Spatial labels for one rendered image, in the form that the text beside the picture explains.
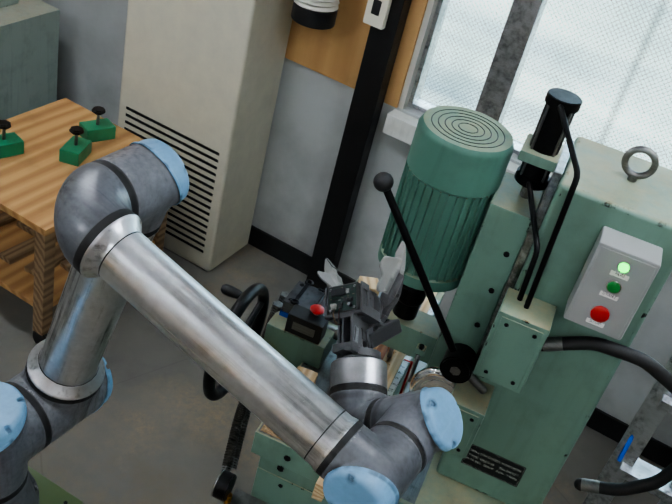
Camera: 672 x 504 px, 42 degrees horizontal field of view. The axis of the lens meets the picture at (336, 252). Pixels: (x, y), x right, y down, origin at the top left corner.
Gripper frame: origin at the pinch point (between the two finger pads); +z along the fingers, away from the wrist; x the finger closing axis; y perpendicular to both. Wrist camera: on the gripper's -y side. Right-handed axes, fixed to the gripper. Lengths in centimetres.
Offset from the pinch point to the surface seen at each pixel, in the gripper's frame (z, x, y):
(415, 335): -4.5, 7.7, -32.7
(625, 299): -9.8, -37.6, -18.0
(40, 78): 147, 197, -69
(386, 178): 10.8, -5.8, 3.3
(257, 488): -32, 48, -36
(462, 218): 8.4, -12.4, -12.5
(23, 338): 30, 174, -65
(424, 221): 8.3, -6.1, -10.1
